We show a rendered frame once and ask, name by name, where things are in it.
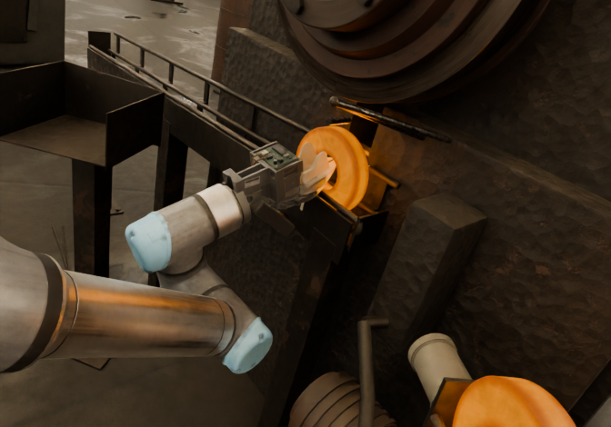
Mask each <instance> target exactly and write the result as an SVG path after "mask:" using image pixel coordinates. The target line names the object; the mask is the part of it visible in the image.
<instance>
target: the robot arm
mask: <svg viewBox="0 0 611 427"><path fill-rule="evenodd" d="M267 147H268V148H267ZM261 150H262V151H261ZM259 151H260V152H259ZM250 160H251V167H248V168H246V169H245V170H243V171H241V172H238V173H235V172H234V171H233V170H232V169H231V168H229V169H227V170H225V171H223V176H224V182H223V183H221V184H216V185H213V186H211V187H209V188H207V189H205V190H203V191H201V192H199V193H197V194H193V195H191V196H189V197H186V198H185V199H183V200H181V201H179V202H176V203H174V204H171V205H168V206H167V207H165V208H163V209H161V210H158V211H156V212H151V213H149V214H148V215H147V216H146V217H144V218H142V219H140V220H138V221H136V222H134V223H131V224H129V225H128V226H127V228H126V230H125V238H126V240H127V242H128V245H129V246H130V249H131V251H132V253H133V255H134V257H135V259H136V260H137V262H138V264H139V265H140V267H141V268H142V269H143V271H145V272H146V273H153V272H156V274H157V277H158V280H159V283H160V288H158V287H154V286H149V285H143V284H139V283H130V282H125V281H120V280H115V279H110V278H105V277H100V276H95V275H90V274H85V273H76V272H71V271H67V270H62V269H61V267H60V265H59V263H58V262H57V261H56V260H55V259H54V258H53V257H51V256H49V255H47V254H44V253H37V252H33V251H28V250H25V249H22V248H20V247H18V246H16V245H14V244H12V243H9V242H8V241H7V240H6V239H4V238H3V237H1V236H0V373H8V372H21V371H22V370H25V369H27V368H28V367H30V366H32V365H33V364H34V363H36V362H37V361H38V360H39V359H63V358H131V357H199V356H218V357H219V358H220V359H221V360H222V364H223V365H226V366H227V367H228V368H229V369H230V370H231V371H232V372H234V373H244V372H247V371H249V370H251V369H252V368H254V367H255V366H256V365H257V364H258V363H259V362H260V361H261V360H262V359H263V358H264V357H265V355H266V354H267V353H268V351H269V349H270V347H271V345H272V341H273V335H272V333H271V332H270V330H269V329H268V328H267V327H266V326H265V325H264V323H263V322H262V321H261V318H260V317H257V316H256V315H255V314H254V313H253V312H252V310H251V309H250V308H249V307H248V306H247V305H246V304H245V303H244V302H243V301H242V300H241V299H240V298H239V297H238V296H237V295H236V294H235V293H234V292H233V291H232V290H231V289H230V288H229V286H228V285H227V284H226V283H225V282H224V281H223V280H222V279H221V278H220V277H219V276H218V275H217V274H216V273H215V272H214V271H213V270H212V269H211V268H210V267H209V265H208V264H207V263H206V261H205V252H204V248H203V247H204V246H206V245H208V244H209V243H211V242H213V241H215V240H217V239H219V238H221V237H223V236H225V235H227V234H229V233H231V232H233V231H234V230H236V229H238V228H240V226H241V225H242V224H244V223H247V222H249V221H250V220H251V211H252V212H253V213H254V214H256V215H257V216H258V217H260V218H261V219H262V220H264V221H265V222H266V223H268V224H269V227H270V228H271V229H272V230H273V231H275V232H279V233H281V234H282V235H284V236H288V235H289V234H290V233H291V232H292V231H293V230H294V229H295V226H294V225H293V224H292V223H290V222H289V218H288V216H287V214H286V213H284V212H282V211H277V210H278V209H285V210H286V209H287V208H289V207H292V206H294V205H297V206H298V205H300V204H302V203H304V202H307V201H309V200H311V199H313V198H315V197H316V196H317V195H318V194H319V193H320V191H321V190H322V189H323V188H324V186H325V185H326V182H327V181H328V180H329V178H330V177H331V175H332V173H333V172H334V170H335V168H336V163H335V161H334V159H333V158H332V157H327V155H326V152H321V153H319V154H318V155H316V150H315V148H314V146H313V144H312V143H306V144H304V145H303V147H302V149H301V152H300V155H299V156H298V157H297V156H296V155H294V154H293V153H291V152H290V151H288V150H287V149H286V148H284V147H283V146H282V145H281V144H278V143H277V141H274V142H272V143H271V144H267V145H265V146H263V147H260V148H258V149H256V150H254V151H252V152H250ZM300 182H301V183H302V184H301V185H300Z"/></svg>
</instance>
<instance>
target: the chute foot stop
mask: <svg viewBox="0 0 611 427"><path fill-rule="evenodd" d="M89 45H93V46H94V47H96V48H97V49H99V50H101V51H102V52H104V53H106V54H107V55H110V56H111V53H109V52H108V51H107V49H111V33H110V32H99V31H88V47H89ZM89 48H90V47H89Z"/></svg>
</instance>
